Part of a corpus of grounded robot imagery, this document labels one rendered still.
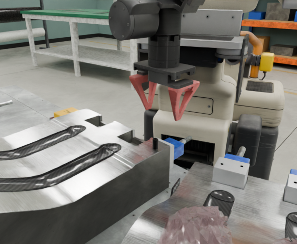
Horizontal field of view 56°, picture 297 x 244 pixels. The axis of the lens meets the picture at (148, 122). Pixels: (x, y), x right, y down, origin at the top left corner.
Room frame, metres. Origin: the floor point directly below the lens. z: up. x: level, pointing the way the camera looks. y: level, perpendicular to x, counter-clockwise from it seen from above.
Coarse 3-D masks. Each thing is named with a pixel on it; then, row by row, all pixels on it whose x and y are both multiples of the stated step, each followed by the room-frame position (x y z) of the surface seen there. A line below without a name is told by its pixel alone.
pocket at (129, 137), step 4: (128, 132) 0.49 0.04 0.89; (132, 132) 0.50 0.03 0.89; (120, 136) 0.48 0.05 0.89; (124, 136) 0.49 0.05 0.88; (128, 136) 0.49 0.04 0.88; (132, 136) 0.50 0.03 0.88; (124, 140) 0.49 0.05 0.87; (128, 140) 0.49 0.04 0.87; (132, 140) 0.50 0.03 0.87; (136, 140) 0.49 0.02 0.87; (140, 140) 0.48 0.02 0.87; (132, 144) 0.49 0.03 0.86; (136, 144) 0.49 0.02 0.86
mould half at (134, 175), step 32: (32, 128) 0.52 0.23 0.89; (64, 128) 0.51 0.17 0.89; (96, 128) 0.51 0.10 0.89; (128, 128) 0.51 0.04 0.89; (0, 160) 0.38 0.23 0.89; (32, 160) 0.40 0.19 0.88; (64, 160) 0.40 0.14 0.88; (128, 160) 0.39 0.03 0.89; (160, 160) 0.42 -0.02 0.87; (0, 192) 0.28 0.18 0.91; (32, 192) 0.30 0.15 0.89; (64, 192) 0.32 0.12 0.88; (96, 192) 0.32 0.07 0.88; (128, 192) 0.37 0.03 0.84; (160, 192) 0.42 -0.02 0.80; (0, 224) 0.23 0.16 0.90; (32, 224) 0.26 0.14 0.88; (64, 224) 0.28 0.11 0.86; (96, 224) 0.32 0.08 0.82
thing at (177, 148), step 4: (188, 136) 0.59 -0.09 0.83; (160, 140) 0.52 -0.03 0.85; (164, 140) 0.55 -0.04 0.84; (168, 140) 0.55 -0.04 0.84; (172, 140) 0.55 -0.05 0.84; (176, 140) 0.55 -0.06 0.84; (180, 140) 0.56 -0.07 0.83; (184, 140) 0.57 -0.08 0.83; (188, 140) 0.58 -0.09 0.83; (168, 144) 0.51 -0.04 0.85; (172, 144) 0.51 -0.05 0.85; (176, 144) 0.53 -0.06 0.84; (180, 144) 0.53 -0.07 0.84; (172, 148) 0.50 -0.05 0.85; (176, 148) 0.52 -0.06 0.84; (180, 148) 0.53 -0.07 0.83; (172, 152) 0.50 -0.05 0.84; (176, 152) 0.52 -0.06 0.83; (180, 152) 0.53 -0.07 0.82; (172, 156) 0.50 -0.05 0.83; (176, 156) 0.52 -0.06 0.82; (172, 160) 0.50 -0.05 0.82; (172, 164) 0.50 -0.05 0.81
